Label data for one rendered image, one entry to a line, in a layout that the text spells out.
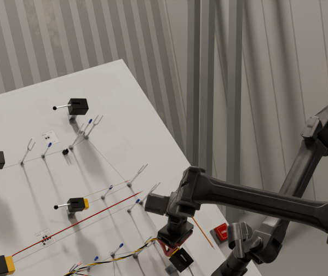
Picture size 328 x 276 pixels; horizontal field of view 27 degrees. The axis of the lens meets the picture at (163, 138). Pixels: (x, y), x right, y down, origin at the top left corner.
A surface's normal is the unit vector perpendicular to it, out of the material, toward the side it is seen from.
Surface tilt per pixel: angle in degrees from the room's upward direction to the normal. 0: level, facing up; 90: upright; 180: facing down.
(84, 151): 53
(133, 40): 90
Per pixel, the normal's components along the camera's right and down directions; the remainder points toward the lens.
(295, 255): -0.18, -0.95
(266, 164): -0.67, 0.30
